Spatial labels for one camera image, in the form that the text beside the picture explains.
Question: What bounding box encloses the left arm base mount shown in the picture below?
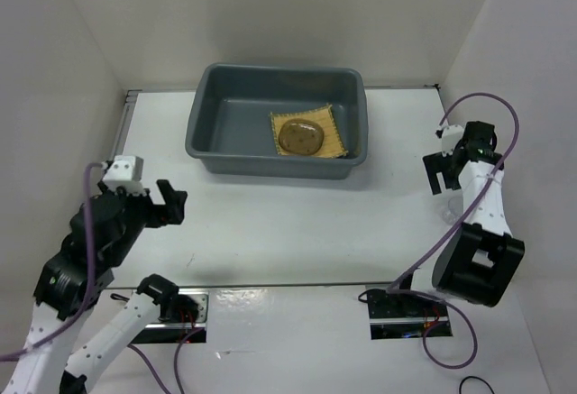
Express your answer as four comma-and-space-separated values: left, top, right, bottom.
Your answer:
132, 294, 208, 345

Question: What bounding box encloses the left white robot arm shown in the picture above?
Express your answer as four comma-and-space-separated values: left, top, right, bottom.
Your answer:
1, 179, 188, 393

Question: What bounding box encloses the clear glass plate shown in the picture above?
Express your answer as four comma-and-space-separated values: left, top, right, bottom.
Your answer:
277, 119, 325, 156

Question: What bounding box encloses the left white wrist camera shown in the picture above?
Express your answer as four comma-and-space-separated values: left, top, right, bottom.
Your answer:
98, 155, 147, 197

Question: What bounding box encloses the grey plastic bin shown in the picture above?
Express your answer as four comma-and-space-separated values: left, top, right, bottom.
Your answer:
184, 63, 369, 179

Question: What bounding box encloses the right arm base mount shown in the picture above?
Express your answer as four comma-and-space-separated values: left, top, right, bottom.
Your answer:
357, 288, 453, 340

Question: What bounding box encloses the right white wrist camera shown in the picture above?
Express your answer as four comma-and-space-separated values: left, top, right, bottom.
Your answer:
435, 124, 464, 157

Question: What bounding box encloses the clear glass cup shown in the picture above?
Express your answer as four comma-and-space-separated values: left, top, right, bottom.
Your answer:
441, 209, 460, 225
445, 197, 463, 218

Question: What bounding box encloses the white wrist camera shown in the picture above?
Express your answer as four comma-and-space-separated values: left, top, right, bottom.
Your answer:
435, 124, 464, 157
98, 155, 147, 197

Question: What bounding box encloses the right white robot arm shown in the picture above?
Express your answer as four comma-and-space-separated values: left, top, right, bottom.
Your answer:
423, 121, 525, 307

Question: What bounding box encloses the aluminium table rail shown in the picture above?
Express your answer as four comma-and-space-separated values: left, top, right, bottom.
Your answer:
107, 89, 141, 160

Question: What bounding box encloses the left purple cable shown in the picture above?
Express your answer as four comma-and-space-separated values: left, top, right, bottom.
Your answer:
0, 161, 206, 394

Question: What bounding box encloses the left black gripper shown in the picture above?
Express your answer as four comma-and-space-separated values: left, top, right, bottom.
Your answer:
101, 176, 188, 264

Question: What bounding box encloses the black cable loop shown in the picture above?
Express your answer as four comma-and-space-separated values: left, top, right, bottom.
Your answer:
459, 375, 496, 394

